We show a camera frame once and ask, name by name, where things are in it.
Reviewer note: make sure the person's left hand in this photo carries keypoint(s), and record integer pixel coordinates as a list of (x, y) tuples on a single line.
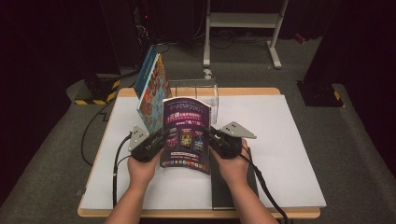
[(143, 171)]

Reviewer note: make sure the small white caster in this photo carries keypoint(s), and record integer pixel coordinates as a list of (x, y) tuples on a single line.
[(207, 73)]

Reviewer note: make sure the black notebook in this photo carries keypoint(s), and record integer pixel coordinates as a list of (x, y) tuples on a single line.
[(219, 193)]

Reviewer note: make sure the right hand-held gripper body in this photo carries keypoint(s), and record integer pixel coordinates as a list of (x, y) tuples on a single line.
[(229, 143)]

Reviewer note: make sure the light blue picture book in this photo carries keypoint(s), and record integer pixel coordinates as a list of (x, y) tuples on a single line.
[(154, 96)]

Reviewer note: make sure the purple book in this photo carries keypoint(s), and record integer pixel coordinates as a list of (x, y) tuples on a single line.
[(186, 137)]

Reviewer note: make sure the small red object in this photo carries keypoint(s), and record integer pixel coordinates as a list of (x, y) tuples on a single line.
[(300, 38)]

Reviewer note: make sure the person's right hand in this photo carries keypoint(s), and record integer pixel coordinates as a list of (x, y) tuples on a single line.
[(232, 171)]

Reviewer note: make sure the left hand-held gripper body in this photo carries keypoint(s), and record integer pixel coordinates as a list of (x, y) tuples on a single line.
[(143, 147)]

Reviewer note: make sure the white metal stand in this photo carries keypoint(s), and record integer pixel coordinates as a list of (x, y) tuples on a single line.
[(246, 20)]

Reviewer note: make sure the clear acrylic book rack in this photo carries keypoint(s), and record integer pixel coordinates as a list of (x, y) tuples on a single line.
[(205, 93)]

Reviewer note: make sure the black yellow striped base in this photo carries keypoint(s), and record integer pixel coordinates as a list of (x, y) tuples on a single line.
[(99, 90), (320, 95)]

